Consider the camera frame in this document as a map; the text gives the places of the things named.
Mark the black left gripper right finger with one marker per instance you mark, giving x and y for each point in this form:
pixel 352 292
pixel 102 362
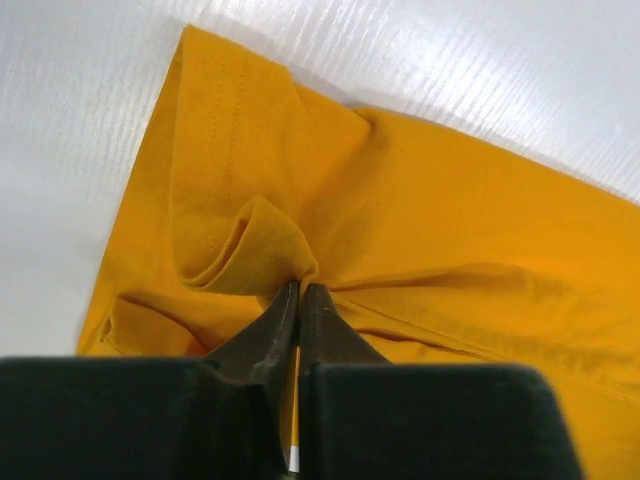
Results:
pixel 363 417

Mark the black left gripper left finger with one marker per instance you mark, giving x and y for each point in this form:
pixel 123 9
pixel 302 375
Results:
pixel 222 416

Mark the yellow t shirt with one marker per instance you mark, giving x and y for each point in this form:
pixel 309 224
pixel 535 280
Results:
pixel 436 247

